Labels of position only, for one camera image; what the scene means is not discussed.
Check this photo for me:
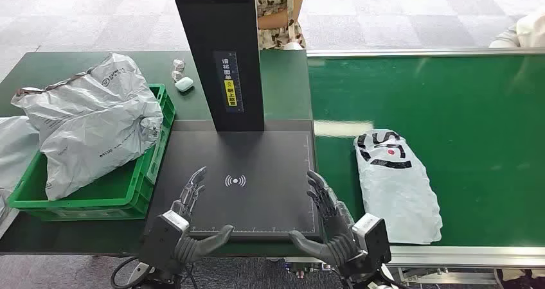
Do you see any large grey crumpled mailer bag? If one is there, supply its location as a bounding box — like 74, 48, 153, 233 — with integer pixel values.
11, 52, 165, 202

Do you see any dark green table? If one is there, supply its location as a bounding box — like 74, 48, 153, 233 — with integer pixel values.
0, 49, 326, 258

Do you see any black inbound scanner machine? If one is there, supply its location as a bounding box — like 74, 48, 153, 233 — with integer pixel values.
145, 0, 323, 242

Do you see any white package with black print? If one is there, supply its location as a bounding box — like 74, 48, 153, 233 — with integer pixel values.
353, 129, 443, 245

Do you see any green conveyor belt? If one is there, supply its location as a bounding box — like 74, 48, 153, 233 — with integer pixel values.
307, 55, 545, 248

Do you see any white earbuds case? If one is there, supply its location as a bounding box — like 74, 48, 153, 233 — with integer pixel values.
175, 76, 195, 93

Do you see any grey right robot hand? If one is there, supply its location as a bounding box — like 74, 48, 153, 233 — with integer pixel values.
289, 170, 361, 267

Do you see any crumpled clear plastic wrapper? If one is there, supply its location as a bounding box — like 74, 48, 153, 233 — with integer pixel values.
171, 58, 187, 83

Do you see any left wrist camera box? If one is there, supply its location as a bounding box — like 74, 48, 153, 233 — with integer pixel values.
140, 210, 191, 275

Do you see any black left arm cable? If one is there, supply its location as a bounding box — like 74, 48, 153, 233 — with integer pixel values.
111, 256, 147, 289

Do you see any green plastic crate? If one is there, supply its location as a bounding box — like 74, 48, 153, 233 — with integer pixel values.
7, 83, 176, 222

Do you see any person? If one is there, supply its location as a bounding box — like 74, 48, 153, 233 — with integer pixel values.
488, 6, 545, 49
255, 0, 307, 51

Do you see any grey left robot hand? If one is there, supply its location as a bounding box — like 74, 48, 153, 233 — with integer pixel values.
171, 166, 234, 265

